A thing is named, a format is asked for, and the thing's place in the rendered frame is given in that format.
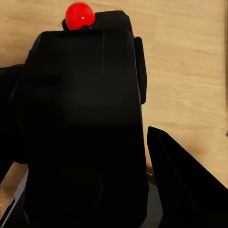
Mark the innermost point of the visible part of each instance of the digital camera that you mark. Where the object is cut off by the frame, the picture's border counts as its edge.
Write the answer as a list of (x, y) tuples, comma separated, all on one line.
[(77, 102)]

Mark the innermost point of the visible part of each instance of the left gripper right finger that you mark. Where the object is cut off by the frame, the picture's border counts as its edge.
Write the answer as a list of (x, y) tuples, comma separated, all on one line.
[(191, 197)]

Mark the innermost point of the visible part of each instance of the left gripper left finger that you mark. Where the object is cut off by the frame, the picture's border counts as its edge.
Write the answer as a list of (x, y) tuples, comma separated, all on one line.
[(10, 146)]

